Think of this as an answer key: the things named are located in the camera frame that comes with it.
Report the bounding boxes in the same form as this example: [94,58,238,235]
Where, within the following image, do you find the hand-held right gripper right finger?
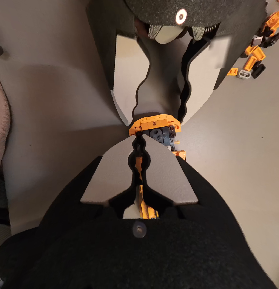
[139,135,198,206]

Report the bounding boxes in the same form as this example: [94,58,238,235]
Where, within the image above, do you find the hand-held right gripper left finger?
[81,135,142,207]

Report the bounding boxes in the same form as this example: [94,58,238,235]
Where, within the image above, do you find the orange lego car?
[128,114,188,221]

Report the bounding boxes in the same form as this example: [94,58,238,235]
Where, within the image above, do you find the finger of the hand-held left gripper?
[110,35,152,127]
[177,35,233,125]

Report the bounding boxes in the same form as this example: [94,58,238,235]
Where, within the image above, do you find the pile of small lego pieces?
[227,8,279,80]

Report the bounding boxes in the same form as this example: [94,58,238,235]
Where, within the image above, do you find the pink shirt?
[0,72,12,173]

